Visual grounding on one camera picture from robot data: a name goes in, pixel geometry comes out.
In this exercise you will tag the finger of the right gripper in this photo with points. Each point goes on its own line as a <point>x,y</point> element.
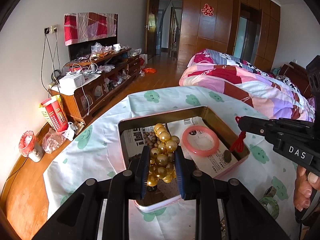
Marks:
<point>262,127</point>

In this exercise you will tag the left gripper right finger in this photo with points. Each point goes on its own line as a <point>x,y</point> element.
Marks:
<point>184,172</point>

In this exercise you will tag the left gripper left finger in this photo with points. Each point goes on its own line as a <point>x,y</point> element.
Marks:
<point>142,172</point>

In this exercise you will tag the red tassel pendant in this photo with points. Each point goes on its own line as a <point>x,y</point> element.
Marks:
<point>237,146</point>

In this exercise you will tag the right hand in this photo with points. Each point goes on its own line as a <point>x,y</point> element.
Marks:
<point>305,183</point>

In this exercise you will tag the pink jade bangle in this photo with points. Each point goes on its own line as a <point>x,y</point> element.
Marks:
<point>200,141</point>

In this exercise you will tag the newspaper lining in tin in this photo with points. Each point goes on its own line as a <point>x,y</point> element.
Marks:
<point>213,165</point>

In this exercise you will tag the pink patchwork quilt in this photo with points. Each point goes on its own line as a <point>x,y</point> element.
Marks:
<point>273,96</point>

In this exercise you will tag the pink Genji tin box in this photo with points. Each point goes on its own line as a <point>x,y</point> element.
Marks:
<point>167,194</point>

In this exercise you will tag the brown wooden bead mala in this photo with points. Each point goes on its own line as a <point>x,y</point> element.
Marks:
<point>150,139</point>

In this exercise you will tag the green cloud print tablecloth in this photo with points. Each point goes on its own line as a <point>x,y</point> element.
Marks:
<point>95,153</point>

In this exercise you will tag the wooden bed headboard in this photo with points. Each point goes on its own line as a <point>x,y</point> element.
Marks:
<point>298,75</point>

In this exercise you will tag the clear plastic bag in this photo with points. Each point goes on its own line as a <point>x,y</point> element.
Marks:
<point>52,141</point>

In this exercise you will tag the orange item on floor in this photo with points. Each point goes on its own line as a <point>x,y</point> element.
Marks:
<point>149,70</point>

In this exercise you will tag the wooden TV cabinet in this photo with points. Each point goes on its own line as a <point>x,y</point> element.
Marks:
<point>105,78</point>

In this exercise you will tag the red yellow gift box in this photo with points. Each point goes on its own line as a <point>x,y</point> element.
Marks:
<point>53,112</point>

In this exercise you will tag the red net covered cup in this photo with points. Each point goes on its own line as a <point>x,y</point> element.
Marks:
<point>29,147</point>

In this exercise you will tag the white box on cabinet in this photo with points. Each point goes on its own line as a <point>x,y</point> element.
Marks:
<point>70,83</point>

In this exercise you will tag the wooden wardrobe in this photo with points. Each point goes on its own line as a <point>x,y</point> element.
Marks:
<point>199,32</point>

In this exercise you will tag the white mug on cabinet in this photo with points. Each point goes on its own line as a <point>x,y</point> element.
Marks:
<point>117,47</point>

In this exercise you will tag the red double happiness sticker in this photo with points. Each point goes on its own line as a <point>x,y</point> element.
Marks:
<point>207,10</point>

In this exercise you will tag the black television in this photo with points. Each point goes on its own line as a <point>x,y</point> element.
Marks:
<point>96,46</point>

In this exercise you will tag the wooden room door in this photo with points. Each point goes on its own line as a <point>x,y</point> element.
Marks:
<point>151,28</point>

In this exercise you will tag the red white patchwork cloth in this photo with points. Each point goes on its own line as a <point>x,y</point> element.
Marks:
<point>88,26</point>

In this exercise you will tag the wall power socket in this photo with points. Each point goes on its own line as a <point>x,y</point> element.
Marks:
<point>51,29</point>

